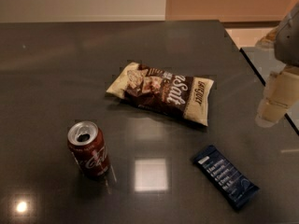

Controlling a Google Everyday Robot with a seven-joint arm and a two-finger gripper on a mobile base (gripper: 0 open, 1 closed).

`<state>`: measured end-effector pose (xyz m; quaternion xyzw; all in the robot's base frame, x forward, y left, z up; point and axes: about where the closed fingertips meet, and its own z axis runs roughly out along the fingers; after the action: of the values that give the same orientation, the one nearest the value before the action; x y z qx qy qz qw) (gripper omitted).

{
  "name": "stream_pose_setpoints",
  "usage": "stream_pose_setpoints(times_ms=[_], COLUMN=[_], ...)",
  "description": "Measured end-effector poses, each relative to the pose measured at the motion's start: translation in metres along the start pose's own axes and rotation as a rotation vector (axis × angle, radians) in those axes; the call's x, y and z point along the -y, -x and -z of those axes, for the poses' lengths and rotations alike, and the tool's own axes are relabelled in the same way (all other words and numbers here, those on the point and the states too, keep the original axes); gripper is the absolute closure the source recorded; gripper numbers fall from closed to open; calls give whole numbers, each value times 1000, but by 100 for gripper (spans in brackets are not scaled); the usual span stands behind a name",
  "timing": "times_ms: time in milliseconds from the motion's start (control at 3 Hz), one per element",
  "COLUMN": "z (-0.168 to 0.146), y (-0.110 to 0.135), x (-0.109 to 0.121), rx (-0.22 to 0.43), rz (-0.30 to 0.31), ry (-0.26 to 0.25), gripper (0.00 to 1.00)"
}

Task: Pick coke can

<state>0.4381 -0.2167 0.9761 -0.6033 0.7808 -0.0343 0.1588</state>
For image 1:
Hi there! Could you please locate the red coke can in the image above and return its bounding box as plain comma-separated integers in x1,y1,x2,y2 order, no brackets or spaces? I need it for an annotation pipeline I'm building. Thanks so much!
67,120,110,179

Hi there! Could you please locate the brown cream chips bag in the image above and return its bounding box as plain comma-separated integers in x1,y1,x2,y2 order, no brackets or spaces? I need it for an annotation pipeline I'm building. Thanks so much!
107,63,214,126

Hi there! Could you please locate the dark blue protein bar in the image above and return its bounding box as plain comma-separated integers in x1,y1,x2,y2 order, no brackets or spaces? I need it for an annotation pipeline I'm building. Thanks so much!
192,145,259,210

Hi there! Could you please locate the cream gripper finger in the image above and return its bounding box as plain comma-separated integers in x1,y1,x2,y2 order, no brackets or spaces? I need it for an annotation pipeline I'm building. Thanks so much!
255,66,299,128

